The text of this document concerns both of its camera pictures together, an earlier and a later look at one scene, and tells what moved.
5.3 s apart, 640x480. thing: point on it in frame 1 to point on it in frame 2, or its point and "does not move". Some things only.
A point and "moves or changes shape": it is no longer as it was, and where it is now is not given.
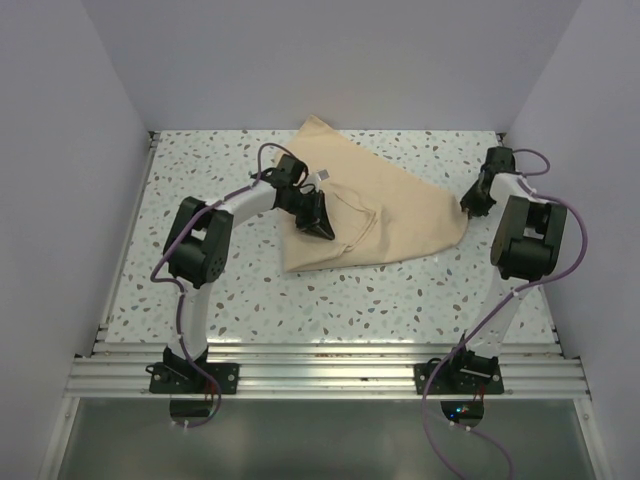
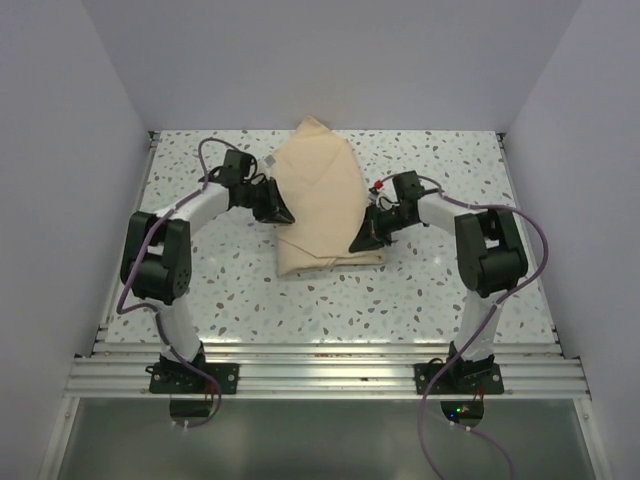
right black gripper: [475, 208] to [367, 239]
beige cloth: [378, 211] moves or changes shape
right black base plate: [455, 378] does not move
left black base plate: [185, 378] does not move
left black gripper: [316, 221] to [274, 210]
